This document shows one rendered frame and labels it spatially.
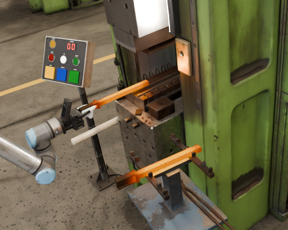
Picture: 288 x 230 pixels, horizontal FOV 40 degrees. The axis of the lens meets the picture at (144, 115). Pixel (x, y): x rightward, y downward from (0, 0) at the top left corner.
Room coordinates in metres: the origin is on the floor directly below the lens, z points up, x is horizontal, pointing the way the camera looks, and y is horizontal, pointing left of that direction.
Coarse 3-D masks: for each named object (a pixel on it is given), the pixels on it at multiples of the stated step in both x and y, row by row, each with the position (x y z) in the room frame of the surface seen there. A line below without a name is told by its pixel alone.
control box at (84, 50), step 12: (48, 48) 2.36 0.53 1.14; (60, 48) 2.30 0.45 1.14; (72, 48) 2.25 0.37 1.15; (84, 48) 2.21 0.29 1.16; (48, 60) 2.32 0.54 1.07; (60, 60) 2.27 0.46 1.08; (72, 60) 2.22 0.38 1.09; (84, 60) 2.17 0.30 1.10; (84, 72) 2.14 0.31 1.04; (72, 84) 2.15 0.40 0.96; (84, 84) 2.12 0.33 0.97
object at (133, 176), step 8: (184, 152) 1.28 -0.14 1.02; (160, 160) 1.26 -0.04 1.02; (168, 160) 1.25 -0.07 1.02; (176, 160) 1.25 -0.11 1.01; (144, 168) 1.22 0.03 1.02; (152, 168) 1.21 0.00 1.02; (160, 168) 1.22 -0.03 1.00; (120, 176) 1.19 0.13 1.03; (128, 176) 1.18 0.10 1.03; (136, 176) 1.18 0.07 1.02; (144, 176) 1.20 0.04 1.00; (120, 184) 1.17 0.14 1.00; (128, 184) 1.17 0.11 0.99
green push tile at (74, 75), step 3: (69, 72) 2.19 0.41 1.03; (72, 72) 2.17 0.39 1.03; (75, 72) 2.16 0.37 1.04; (78, 72) 2.15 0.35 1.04; (69, 75) 2.18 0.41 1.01; (72, 75) 2.17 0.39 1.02; (75, 75) 2.15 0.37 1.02; (78, 75) 2.14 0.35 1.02; (69, 78) 2.17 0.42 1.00; (72, 78) 2.16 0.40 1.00; (75, 78) 2.14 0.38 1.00; (78, 78) 2.13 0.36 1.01; (69, 81) 2.16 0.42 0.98; (72, 81) 2.15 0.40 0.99; (75, 81) 2.13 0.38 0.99; (78, 81) 2.13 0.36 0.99
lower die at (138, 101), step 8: (168, 72) 2.06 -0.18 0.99; (176, 72) 2.03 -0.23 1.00; (152, 80) 1.99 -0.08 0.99; (168, 80) 1.95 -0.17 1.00; (176, 80) 1.95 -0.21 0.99; (152, 88) 1.89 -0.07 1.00; (176, 88) 1.90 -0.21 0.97; (128, 96) 1.93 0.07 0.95; (144, 96) 1.83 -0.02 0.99; (152, 96) 1.82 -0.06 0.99; (160, 96) 1.85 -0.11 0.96; (136, 104) 1.86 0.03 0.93; (144, 104) 1.79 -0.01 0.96
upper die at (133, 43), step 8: (120, 32) 1.90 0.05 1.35; (152, 32) 1.85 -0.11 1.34; (160, 32) 1.87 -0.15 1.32; (168, 32) 1.90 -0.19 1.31; (120, 40) 1.91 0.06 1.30; (128, 40) 1.84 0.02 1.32; (136, 40) 1.80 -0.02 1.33; (144, 40) 1.82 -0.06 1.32; (152, 40) 1.84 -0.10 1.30; (160, 40) 1.87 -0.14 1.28; (128, 48) 1.85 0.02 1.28; (136, 48) 1.80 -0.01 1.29; (144, 48) 1.82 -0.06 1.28
